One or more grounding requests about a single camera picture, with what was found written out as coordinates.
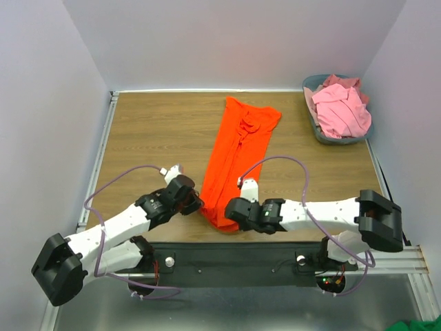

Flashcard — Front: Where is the orange t shirt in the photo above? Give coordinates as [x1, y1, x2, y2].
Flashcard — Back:
[201, 97, 282, 232]

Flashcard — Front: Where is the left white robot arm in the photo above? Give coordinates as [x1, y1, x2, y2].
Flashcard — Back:
[31, 174, 203, 306]

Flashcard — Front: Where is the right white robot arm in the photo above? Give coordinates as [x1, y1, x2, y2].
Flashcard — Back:
[225, 190, 404, 269]

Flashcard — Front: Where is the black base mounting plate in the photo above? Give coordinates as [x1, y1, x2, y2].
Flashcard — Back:
[119, 242, 358, 288]

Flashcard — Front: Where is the teal laundry basket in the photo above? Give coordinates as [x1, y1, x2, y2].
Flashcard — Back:
[302, 74, 374, 146]

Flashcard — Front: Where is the dusty pink t shirt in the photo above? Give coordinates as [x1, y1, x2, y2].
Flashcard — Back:
[322, 74, 369, 105]

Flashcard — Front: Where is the green cloth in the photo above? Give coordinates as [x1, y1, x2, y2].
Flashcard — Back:
[386, 319, 440, 331]

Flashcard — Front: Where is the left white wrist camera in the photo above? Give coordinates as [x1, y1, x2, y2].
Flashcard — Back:
[159, 164, 183, 185]

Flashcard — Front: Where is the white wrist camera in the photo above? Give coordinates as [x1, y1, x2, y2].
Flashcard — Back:
[159, 164, 183, 185]
[237, 177, 259, 203]

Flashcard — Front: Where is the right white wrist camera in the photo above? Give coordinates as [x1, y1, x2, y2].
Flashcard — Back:
[237, 177, 259, 203]

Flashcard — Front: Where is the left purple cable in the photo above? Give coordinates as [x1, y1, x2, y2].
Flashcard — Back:
[84, 165, 181, 300]

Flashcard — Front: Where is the purple cable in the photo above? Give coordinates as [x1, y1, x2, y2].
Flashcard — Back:
[84, 165, 181, 300]
[237, 155, 376, 298]

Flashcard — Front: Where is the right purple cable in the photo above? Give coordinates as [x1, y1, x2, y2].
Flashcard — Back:
[237, 155, 376, 298]

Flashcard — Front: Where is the aluminium frame rail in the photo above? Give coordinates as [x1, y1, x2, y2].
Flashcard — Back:
[54, 245, 430, 277]

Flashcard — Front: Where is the right aluminium side rail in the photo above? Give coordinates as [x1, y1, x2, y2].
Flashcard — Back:
[365, 139, 411, 246]

